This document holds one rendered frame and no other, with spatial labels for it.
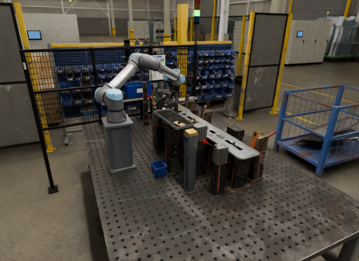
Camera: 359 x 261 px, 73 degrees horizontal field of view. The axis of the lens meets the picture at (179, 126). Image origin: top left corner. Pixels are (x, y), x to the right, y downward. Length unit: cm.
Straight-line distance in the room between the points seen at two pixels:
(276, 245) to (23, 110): 345
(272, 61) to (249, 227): 415
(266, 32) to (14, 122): 437
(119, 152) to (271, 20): 398
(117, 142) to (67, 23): 692
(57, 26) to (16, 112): 494
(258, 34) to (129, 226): 417
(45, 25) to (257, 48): 607
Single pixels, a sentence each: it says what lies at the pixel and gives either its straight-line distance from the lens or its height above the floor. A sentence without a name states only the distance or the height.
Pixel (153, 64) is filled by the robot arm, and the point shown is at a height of 148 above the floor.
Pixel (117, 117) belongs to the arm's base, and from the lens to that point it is 185.
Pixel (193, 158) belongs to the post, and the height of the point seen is 97.
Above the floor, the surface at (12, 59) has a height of 135.
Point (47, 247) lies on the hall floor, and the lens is 260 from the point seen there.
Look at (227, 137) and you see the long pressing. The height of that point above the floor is 100.
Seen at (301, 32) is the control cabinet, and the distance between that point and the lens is 1308.
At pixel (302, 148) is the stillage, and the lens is 391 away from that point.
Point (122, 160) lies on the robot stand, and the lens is 198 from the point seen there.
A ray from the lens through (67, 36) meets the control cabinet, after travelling 857.
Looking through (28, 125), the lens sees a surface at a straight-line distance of 406.
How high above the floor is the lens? 179
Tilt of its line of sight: 23 degrees down
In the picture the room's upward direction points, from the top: 1 degrees clockwise
